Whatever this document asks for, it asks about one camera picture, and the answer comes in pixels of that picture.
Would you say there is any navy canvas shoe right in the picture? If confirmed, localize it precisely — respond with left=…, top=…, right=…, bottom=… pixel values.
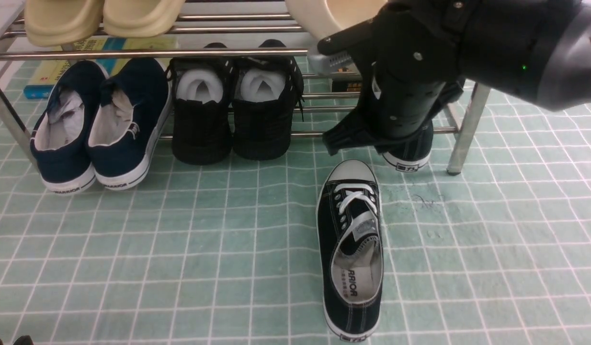
left=87, top=57, right=171, bottom=190

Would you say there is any yellow blue book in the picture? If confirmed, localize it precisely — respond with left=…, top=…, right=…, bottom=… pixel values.
left=23, top=36, right=179, bottom=100

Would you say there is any navy canvas shoe left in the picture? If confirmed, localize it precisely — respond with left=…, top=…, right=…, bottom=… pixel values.
left=29, top=60, right=109, bottom=195

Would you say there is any navy canvas shoe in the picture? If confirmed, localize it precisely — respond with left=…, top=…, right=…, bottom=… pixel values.
left=87, top=57, right=171, bottom=190
left=29, top=60, right=109, bottom=195

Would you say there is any beige slipper far left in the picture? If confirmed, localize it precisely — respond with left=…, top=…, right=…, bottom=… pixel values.
left=24, top=0, right=104, bottom=47

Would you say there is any green checked floor cloth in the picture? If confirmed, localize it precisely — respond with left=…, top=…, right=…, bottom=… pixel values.
left=0, top=41, right=591, bottom=345

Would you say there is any cream slipper inner right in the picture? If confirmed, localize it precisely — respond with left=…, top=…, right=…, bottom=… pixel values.
left=285, top=0, right=387, bottom=40

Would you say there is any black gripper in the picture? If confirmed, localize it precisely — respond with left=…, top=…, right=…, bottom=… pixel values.
left=307, top=0, right=468, bottom=156

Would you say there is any black sneaker left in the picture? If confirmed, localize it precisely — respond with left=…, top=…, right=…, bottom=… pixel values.
left=168, top=57, right=237, bottom=166

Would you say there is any beige slipper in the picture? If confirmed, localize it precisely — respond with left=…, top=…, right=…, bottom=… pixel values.
left=103, top=0, right=185, bottom=38
left=24, top=0, right=104, bottom=47

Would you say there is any black laced canvas shoe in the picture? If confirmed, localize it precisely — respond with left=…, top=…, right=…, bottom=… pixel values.
left=317, top=159, right=385, bottom=343
left=382, top=120, right=434, bottom=173

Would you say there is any steel shoe rack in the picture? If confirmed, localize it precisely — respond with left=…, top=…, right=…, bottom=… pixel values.
left=0, top=0, right=491, bottom=175

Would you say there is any black sneaker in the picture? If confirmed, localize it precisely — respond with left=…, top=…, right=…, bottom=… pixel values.
left=168, top=57, right=237, bottom=166
left=231, top=56, right=304, bottom=161

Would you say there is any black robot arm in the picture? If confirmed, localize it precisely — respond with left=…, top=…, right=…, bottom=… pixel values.
left=308, top=0, right=591, bottom=155

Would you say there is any black sneaker right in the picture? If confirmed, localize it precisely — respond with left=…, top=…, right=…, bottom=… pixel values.
left=231, top=56, right=304, bottom=161

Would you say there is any black book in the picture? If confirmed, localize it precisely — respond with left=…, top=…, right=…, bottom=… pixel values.
left=330, top=76, right=363, bottom=92

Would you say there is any dark object bottom left corner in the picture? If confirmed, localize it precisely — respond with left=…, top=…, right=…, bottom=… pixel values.
left=0, top=335, right=34, bottom=345

